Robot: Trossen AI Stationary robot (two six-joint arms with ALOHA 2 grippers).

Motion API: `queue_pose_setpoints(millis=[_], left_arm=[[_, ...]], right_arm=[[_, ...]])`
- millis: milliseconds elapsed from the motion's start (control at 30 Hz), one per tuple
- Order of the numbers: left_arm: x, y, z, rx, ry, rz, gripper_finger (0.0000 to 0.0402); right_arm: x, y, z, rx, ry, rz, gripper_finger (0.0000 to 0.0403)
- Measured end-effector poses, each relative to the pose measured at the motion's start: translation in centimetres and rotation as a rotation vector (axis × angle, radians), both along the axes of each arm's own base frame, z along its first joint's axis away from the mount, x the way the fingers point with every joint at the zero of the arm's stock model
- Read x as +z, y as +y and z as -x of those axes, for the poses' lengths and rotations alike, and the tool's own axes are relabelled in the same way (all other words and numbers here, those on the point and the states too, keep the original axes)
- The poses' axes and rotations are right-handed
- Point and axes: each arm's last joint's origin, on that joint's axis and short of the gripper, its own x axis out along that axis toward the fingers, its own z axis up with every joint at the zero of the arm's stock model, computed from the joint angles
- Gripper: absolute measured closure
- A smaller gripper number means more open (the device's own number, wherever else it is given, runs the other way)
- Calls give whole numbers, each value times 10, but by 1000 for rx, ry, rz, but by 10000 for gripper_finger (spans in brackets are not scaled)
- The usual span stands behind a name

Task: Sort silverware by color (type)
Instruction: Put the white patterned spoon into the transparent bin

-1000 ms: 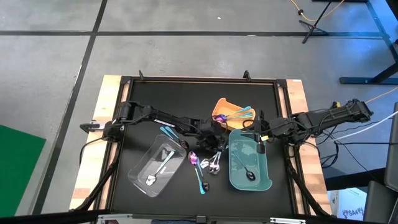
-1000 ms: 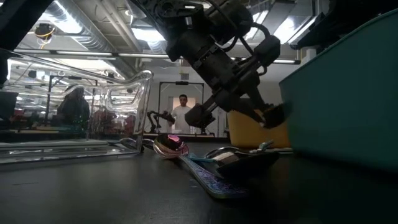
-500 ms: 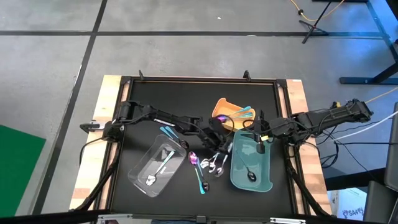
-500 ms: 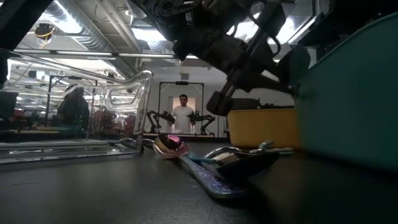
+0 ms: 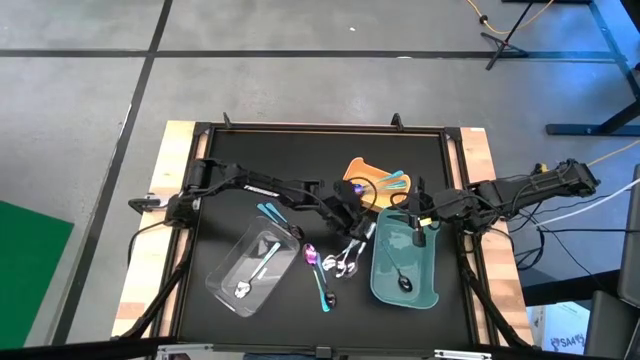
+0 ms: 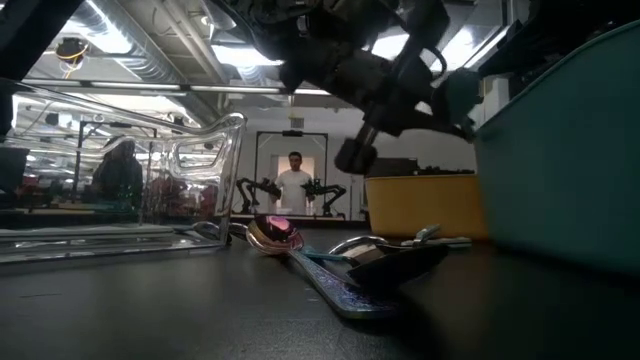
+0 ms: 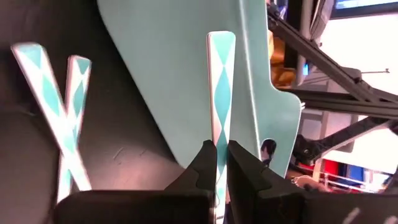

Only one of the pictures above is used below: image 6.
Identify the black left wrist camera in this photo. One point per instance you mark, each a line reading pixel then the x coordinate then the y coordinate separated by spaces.
pixel 356 157

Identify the iridescent rainbow metal spoon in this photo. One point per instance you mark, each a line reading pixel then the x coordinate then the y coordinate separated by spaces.
pixel 350 300

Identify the clear plastic bin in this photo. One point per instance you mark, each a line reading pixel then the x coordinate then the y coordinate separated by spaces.
pixel 100 246

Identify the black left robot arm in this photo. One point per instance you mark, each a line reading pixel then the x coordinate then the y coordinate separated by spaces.
pixel 260 20

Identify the silver metal spoon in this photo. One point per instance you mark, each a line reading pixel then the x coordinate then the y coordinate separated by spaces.
pixel 360 246

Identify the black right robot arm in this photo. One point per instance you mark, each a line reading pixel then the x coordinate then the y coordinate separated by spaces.
pixel 575 20

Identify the teal plastic bin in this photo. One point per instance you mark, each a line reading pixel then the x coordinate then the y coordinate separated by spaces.
pixel 560 190

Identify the person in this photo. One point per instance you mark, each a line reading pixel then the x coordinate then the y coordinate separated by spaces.
pixel 119 175
pixel 294 187

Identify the yellow plastic bin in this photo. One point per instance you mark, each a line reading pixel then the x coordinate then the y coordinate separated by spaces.
pixel 425 205

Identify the black station frame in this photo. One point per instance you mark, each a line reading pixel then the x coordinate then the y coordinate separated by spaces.
pixel 292 133

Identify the other station black robot arm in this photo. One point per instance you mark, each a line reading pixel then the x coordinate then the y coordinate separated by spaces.
pixel 260 189
pixel 327 190

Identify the long ceiling light bar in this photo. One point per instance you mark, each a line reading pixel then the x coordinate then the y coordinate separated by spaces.
pixel 225 90

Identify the grey wall vent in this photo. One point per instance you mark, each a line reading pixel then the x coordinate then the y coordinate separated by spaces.
pixel 297 123

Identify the black monitor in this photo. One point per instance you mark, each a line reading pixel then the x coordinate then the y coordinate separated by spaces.
pixel 12 170

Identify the silver air duct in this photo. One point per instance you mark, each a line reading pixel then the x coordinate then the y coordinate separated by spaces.
pixel 165 65

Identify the black cabinet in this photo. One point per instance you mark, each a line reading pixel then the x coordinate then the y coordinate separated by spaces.
pixel 395 167

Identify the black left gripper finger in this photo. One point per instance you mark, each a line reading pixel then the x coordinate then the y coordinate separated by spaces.
pixel 430 127

